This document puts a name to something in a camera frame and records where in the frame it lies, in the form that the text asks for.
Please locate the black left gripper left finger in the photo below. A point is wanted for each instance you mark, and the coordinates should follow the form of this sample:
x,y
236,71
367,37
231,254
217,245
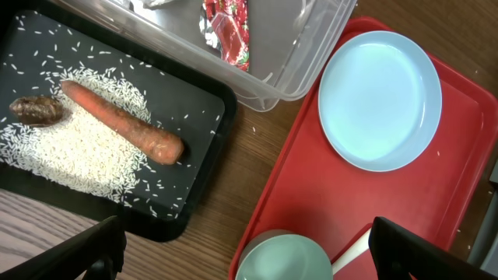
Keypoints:
x,y
96,253

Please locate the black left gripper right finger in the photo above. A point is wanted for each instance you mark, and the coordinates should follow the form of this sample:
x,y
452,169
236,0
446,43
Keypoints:
x,y
400,254

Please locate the white plastic spoon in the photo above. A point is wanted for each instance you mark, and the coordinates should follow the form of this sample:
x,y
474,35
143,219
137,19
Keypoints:
x,y
360,246

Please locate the white rice pile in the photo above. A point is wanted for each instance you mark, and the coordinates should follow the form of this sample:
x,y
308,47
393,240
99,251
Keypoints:
x,y
80,152

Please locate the mint green bowl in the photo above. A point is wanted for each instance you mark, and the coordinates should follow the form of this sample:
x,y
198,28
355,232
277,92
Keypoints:
x,y
281,255

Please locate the orange carrot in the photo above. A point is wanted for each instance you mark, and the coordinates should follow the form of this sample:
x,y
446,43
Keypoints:
x,y
161,146

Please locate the brown food scrap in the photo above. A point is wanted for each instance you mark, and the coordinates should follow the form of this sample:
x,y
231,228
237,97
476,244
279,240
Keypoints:
x,y
37,111

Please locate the light blue plate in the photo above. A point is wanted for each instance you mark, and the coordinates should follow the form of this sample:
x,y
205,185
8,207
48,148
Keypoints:
x,y
380,101

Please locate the red snack wrapper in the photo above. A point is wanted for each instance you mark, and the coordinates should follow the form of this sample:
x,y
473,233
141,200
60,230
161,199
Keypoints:
x,y
224,26

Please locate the grey dishwasher rack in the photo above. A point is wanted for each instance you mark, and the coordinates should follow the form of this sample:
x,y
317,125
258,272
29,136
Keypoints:
x,y
484,252

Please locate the black waste tray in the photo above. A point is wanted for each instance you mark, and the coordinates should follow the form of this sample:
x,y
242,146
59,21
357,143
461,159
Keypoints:
x,y
41,37

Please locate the red plastic tray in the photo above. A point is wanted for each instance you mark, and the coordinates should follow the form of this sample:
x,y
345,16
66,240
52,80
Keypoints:
x,y
313,192

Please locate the clear plastic bin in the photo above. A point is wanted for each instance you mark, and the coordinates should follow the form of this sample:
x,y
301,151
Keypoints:
x,y
290,41

